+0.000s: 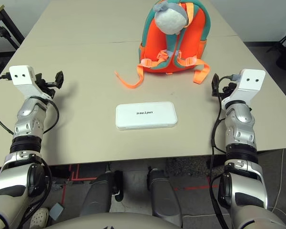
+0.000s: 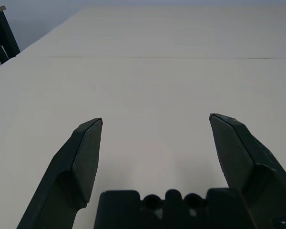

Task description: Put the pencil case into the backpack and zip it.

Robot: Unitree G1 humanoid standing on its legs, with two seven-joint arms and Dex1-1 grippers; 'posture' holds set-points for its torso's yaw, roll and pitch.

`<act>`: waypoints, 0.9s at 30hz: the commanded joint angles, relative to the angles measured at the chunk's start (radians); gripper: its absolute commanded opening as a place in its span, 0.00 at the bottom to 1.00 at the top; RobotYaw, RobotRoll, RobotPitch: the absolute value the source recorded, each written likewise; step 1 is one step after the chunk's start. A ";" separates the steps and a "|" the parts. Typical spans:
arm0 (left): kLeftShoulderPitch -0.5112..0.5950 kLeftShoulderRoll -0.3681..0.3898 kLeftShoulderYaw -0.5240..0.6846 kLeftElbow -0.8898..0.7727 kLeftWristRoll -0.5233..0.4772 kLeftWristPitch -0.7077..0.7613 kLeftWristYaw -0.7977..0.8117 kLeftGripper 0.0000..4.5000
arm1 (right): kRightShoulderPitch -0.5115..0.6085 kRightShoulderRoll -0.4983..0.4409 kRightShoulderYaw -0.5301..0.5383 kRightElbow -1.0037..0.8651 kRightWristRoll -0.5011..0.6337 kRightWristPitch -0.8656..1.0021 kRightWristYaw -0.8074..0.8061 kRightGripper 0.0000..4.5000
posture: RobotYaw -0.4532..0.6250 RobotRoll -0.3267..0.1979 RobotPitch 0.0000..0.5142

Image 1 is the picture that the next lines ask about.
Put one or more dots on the black metal stand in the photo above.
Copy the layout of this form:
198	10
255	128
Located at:
4	31

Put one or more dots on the beige robot torso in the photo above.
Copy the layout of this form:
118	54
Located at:
109	221

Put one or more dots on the grey right robot leg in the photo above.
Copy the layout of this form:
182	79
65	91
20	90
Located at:
164	198

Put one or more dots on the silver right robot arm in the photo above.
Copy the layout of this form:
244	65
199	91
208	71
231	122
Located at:
240	124

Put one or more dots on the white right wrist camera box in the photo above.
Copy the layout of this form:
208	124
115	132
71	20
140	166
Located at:
250	81

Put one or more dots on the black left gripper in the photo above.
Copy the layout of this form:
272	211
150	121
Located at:
47	87

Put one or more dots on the grey and white plush toy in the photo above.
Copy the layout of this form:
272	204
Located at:
171	19

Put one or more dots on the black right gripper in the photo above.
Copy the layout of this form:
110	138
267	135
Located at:
228	88

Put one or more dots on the white clog shoe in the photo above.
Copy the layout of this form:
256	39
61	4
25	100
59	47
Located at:
39	217

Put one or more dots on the white pencil case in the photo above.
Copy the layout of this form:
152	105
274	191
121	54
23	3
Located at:
145	115

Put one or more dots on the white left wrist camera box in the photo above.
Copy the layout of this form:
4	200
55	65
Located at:
21	76

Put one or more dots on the grey robot leg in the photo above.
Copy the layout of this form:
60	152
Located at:
164	198
97	195

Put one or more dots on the grey left robot leg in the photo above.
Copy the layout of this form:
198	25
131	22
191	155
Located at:
97	195

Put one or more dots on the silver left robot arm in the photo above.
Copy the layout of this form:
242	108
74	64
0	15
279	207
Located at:
26	119

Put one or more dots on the grey speckled floor mat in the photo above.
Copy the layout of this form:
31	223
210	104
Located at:
188	167

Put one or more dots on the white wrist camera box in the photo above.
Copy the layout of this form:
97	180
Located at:
21	76
250	81

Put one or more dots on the orange and teal backpack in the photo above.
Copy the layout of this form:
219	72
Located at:
157	47

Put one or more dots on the grey floor pedal box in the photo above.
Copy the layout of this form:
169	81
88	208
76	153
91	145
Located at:
56	211

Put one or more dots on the black tripod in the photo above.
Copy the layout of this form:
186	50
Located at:
284	55

